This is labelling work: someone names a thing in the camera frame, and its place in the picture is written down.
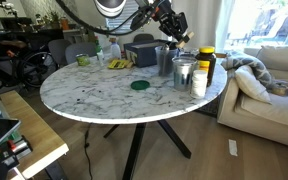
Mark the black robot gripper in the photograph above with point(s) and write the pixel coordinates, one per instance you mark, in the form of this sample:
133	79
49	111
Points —
172	23

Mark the plain wooden block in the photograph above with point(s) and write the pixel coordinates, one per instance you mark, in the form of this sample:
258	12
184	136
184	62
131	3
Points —
188	36
128	64

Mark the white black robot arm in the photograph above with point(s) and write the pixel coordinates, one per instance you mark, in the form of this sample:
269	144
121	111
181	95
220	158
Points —
110	5

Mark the clear plastic cup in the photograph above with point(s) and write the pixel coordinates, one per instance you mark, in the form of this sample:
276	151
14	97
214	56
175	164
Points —
165	65

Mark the silver metal cup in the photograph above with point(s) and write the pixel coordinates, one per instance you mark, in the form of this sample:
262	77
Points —
184	75

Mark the silver spoon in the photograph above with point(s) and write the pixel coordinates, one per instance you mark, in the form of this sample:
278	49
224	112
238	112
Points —
165	47

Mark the white curtain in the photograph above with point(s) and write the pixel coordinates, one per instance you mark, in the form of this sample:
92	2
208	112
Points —
204	23

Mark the grey upholstered chair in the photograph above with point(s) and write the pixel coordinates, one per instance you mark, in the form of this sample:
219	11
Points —
80	50
143	37
58	50

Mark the amber jar yellow lid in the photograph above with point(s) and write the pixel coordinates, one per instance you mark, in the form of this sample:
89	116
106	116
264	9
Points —
211	63

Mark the white plastic pill bottle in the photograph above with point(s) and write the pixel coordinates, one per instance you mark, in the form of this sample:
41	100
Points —
199	85

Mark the white window blinds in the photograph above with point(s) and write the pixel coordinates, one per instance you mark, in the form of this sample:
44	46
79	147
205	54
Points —
120	25

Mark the green round lid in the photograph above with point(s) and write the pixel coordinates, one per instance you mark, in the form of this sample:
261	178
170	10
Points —
140	85

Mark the white bottle tan cap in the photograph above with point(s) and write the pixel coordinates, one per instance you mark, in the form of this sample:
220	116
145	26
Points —
116	51

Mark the grey patterned blanket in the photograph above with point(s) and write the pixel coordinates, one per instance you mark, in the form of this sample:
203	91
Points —
250	61

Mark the dark door mat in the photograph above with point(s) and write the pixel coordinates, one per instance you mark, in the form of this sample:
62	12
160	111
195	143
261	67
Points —
210	108

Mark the green glass bottle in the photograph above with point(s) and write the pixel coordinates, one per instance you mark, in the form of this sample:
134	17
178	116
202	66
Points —
98	45

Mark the small clear white-capped bottle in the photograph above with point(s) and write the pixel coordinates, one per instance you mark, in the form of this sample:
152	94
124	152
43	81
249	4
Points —
100	59

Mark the white pillow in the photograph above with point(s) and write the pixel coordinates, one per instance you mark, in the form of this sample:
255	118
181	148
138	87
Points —
250	83

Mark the orange bottle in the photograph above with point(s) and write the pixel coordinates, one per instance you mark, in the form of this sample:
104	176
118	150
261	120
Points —
65	24

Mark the beige sofa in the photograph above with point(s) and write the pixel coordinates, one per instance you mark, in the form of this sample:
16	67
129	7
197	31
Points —
274	113

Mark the white paper scrap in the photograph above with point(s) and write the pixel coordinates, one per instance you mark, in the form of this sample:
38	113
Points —
233	147

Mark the black table base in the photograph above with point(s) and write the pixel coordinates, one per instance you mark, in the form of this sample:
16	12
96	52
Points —
134	150

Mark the potted green plant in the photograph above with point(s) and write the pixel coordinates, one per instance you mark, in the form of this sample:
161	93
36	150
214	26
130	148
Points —
54	18

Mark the dark bicycle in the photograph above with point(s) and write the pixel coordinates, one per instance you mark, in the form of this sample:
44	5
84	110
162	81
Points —
14	44

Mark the light wooden bench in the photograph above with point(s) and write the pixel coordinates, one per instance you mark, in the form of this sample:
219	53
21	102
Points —
34	133

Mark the black red camera clamp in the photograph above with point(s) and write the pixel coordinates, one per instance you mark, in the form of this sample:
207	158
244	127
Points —
15	146

